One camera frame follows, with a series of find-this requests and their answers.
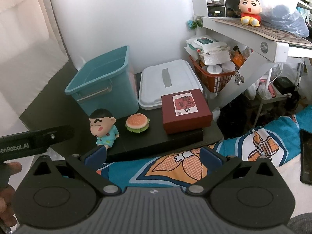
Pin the small black box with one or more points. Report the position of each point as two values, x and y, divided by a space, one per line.
284 85

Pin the teal printed blanket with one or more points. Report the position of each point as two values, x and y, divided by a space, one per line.
268 131

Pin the brown patterned mat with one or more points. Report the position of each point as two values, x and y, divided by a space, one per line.
268 30

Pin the orange packet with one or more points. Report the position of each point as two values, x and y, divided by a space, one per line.
237 58

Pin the teal plastic storage bin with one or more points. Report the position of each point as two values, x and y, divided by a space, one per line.
107 90

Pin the black phone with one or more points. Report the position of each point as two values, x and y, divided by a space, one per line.
306 156

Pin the cartoon sticker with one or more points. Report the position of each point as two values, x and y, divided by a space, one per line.
238 78

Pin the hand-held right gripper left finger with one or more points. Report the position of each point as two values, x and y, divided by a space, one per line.
96 155

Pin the white bedsheet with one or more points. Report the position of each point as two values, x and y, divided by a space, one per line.
287 195

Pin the cartoon boy figurine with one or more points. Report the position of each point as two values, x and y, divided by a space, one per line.
103 129

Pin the white wet wipes packet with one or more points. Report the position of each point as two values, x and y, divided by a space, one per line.
203 41

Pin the burger toy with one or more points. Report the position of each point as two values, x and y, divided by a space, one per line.
137 123

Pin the person's left hand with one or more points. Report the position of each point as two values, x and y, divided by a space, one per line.
6 199

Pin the clear plastic bag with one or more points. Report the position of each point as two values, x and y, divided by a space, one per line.
282 12

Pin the white jar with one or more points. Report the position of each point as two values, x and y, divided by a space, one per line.
228 67
214 69

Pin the black flat box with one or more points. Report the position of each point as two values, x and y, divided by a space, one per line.
158 141

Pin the teal flower decoration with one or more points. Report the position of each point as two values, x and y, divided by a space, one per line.
193 24

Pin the dark red box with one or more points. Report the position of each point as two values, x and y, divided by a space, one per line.
187 119

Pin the white bin lid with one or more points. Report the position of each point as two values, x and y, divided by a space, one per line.
153 87

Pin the cartoon plush doll red shirt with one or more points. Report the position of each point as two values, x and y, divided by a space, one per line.
249 7

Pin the red plastic basket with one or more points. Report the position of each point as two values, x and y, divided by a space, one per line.
219 81

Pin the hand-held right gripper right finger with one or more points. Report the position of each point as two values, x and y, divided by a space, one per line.
210 158

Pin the white shelf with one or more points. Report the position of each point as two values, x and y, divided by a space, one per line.
275 48

